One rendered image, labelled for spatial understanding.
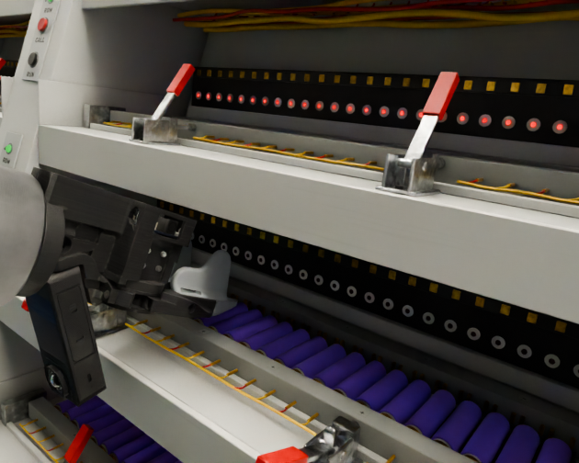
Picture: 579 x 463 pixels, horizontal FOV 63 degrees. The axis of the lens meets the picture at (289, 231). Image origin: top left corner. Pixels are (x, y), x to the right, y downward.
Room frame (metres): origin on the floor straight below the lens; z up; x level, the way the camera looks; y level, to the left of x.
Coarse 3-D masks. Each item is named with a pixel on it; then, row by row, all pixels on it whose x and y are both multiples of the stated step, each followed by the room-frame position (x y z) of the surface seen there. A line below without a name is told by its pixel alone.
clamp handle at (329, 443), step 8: (328, 432) 0.30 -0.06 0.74; (328, 440) 0.30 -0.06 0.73; (288, 448) 0.27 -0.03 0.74; (296, 448) 0.27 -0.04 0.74; (304, 448) 0.28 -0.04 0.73; (312, 448) 0.29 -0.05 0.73; (320, 448) 0.29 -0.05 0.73; (328, 448) 0.29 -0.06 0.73; (264, 456) 0.25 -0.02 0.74; (272, 456) 0.25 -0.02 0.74; (280, 456) 0.26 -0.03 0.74; (288, 456) 0.26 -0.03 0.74; (296, 456) 0.26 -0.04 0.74; (304, 456) 0.27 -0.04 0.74; (312, 456) 0.28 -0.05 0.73; (320, 456) 0.28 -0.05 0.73
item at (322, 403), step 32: (160, 320) 0.45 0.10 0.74; (192, 320) 0.45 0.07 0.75; (224, 352) 0.40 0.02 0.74; (256, 352) 0.40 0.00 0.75; (256, 384) 0.38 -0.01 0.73; (288, 384) 0.36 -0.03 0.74; (320, 384) 0.36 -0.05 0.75; (288, 416) 0.34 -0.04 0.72; (320, 416) 0.35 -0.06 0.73; (352, 416) 0.33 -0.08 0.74; (384, 416) 0.33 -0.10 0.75; (384, 448) 0.32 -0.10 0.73; (416, 448) 0.30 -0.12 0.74; (448, 448) 0.30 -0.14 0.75
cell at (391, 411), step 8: (416, 384) 0.39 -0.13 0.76; (424, 384) 0.39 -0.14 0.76; (400, 392) 0.38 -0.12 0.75; (408, 392) 0.37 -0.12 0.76; (416, 392) 0.38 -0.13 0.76; (424, 392) 0.38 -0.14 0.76; (392, 400) 0.36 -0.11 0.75; (400, 400) 0.36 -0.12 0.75; (408, 400) 0.36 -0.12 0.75; (416, 400) 0.37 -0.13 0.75; (424, 400) 0.38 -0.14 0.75; (384, 408) 0.35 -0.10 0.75; (392, 408) 0.35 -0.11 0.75; (400, 408) 0.35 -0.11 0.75; (408, 408) 0.36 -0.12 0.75; (416, 408) 0.37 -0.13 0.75; (392, 416) 0.34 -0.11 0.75; (400, 416) 0.35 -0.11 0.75; (408, 416) 0.36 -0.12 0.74
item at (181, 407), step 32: (192, 256) 0.62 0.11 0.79; (288, 288) 0.53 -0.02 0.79; (0, 320) 0.55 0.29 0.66; (352, 320) 0.48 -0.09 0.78; (384, 320) 0.46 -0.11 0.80; (128, 352) 0.43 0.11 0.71; (160, 352) 0.43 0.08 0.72; (448, 352) 0.42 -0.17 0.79; (128, 384) 0.40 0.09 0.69; (160, 384) 0.38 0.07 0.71; (192, 384) 0.39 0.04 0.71; (224, 384) 0.39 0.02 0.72; (512, 384) 0.39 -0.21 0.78; (544, 384) 0.38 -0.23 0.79; (128, 416) 0.40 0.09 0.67; (160, 416) 0.37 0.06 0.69; (192, 416) 0.35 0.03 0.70; (224, 416) 0.35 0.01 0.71; (256, 416) 0.35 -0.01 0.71; (192, 448) 0.35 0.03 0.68; (224, 448) 0.33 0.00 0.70; (256, 448) 0.32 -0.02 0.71
